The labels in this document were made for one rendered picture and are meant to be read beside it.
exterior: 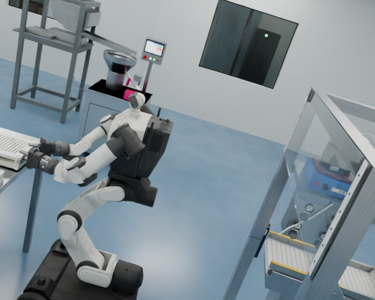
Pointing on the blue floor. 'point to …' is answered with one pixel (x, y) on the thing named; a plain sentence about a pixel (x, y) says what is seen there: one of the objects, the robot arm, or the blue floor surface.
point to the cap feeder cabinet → (103, 108)
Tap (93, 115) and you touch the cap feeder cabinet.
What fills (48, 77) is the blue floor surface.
